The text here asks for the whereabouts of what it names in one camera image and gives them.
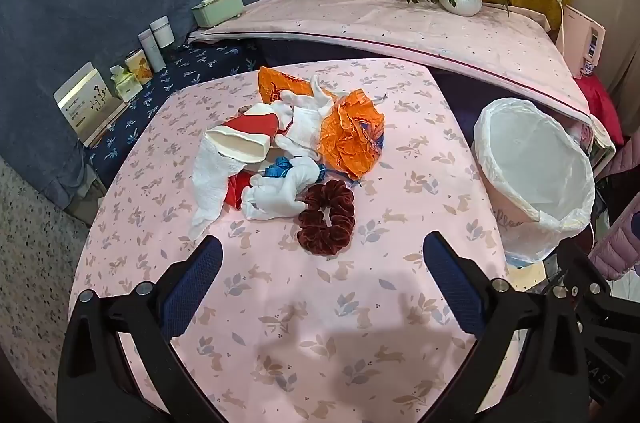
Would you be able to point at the pink rabbit print tablecloth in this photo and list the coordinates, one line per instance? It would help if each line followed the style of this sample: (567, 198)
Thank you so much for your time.
(300, 353)

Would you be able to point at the red cloth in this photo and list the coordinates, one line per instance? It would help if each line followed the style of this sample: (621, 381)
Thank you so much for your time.
(600, 103)

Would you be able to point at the small orange wrapper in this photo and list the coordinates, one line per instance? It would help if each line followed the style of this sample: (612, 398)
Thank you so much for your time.
(275, 85)

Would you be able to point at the white-lined trash bin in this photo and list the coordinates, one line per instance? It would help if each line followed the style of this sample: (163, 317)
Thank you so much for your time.
(530, 153)

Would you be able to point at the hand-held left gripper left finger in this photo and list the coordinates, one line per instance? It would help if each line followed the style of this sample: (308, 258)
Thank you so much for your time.
(195, 288)

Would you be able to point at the navy floral cloth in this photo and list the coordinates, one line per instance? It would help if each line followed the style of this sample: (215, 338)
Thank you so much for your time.
(200, 63)

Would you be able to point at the green tissue pack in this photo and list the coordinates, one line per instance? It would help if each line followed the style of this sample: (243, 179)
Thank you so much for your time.
(125, 85)

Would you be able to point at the red and white paper cup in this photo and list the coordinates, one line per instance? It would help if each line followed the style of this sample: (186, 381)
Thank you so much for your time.
(240, 143)

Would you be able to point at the pale green box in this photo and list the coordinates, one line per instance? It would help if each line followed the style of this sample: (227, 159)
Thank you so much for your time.
(217, 10)

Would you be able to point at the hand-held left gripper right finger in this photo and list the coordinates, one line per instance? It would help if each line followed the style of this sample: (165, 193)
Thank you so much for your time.
(450, 283)

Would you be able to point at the blue foil wrapper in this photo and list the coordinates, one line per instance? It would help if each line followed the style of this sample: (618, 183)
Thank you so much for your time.
(277, 168)

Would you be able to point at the tall white canister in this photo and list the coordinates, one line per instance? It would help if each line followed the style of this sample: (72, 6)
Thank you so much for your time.
(151, 53)

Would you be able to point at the large orange wrapper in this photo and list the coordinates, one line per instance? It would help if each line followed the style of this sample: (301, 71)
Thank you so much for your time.
(350, 133)

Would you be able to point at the dark red velvet scrunchie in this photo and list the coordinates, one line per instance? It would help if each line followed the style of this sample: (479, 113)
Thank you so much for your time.
(340, 208)

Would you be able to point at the pale pink table cloth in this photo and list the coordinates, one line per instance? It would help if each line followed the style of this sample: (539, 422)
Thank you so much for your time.
(375, 23)

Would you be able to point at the white paper towel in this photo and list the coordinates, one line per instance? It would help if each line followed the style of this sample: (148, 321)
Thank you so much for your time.
(210, 183)

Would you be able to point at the short white canister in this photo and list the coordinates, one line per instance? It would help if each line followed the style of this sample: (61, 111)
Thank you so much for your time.
(162, 33)

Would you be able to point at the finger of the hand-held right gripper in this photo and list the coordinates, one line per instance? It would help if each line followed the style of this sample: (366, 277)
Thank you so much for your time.
(570, 265)

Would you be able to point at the pink appliance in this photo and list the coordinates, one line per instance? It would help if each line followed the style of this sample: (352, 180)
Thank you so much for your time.
(580, 33)

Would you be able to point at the gold and white box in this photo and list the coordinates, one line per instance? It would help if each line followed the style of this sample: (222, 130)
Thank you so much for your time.
(85, 103)

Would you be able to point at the white glove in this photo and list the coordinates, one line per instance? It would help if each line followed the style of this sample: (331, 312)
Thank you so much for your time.
(305, 123)

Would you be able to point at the yellow tin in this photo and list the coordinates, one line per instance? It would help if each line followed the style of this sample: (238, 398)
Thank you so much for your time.
(138, 68)

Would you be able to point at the pink puffer jacket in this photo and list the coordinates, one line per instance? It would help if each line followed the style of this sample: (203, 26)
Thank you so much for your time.
(620, 248)

